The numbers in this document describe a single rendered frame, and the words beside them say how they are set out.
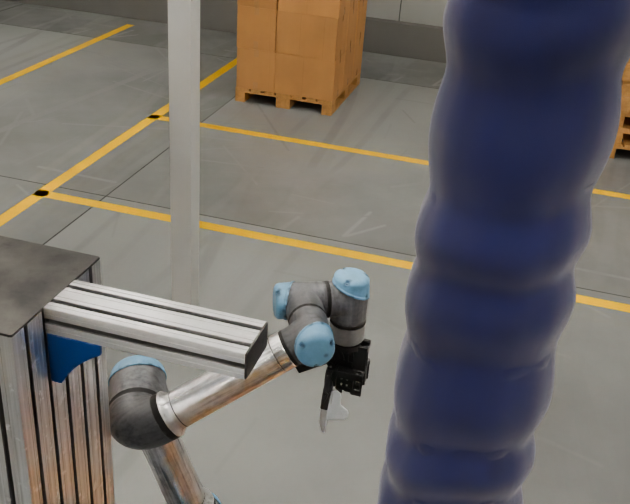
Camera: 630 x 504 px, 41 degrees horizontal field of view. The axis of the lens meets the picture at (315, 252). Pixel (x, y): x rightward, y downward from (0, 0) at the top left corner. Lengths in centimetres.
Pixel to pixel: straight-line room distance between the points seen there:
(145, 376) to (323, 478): 230
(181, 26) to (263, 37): 418
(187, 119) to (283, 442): 167
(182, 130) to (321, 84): 406
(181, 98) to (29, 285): 305
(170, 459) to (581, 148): 116
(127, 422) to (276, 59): 692
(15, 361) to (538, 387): 73
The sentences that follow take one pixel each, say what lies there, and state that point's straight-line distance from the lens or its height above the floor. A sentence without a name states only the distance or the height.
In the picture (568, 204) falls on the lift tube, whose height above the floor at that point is 228.
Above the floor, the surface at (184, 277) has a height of 32.
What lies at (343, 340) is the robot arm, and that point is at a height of 174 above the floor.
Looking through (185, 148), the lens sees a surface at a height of 109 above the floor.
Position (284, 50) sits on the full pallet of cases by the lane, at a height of 58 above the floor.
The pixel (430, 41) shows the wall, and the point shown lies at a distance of 1062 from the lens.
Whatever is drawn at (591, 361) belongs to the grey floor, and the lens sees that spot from 510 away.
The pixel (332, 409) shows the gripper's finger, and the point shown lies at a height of 158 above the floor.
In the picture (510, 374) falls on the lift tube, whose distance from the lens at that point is 120.
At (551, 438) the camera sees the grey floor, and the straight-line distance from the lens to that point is 445.
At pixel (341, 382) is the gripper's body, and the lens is 181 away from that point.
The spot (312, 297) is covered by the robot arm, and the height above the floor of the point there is 185.
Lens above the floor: 270
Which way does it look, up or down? 28 degrees down
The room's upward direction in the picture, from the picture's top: 4 degrees clockwise
